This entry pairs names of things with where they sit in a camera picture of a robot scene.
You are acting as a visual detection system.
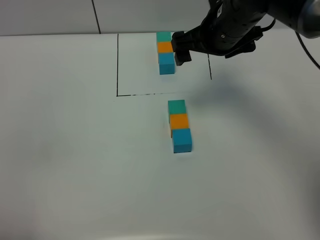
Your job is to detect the orange template block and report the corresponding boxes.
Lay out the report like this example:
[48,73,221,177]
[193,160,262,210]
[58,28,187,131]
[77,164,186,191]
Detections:
[157,41,173,53]

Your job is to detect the green template block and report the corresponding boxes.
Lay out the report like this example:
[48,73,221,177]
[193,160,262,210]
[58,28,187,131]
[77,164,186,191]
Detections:
[156,31,172,43]

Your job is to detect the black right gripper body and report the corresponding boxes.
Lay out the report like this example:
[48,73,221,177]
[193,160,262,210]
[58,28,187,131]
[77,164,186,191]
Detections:
[186,0,266,59]

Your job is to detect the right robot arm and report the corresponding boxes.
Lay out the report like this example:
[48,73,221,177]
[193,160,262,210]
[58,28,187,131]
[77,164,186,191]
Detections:
[171,0,320,66]

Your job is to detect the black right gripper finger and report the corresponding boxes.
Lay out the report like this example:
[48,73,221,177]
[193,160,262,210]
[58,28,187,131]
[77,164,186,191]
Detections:
[171,31,189,52]
[174,50,192,66]

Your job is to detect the blue template block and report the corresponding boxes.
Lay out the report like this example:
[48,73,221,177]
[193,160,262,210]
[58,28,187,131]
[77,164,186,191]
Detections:
[158,52,176,75]

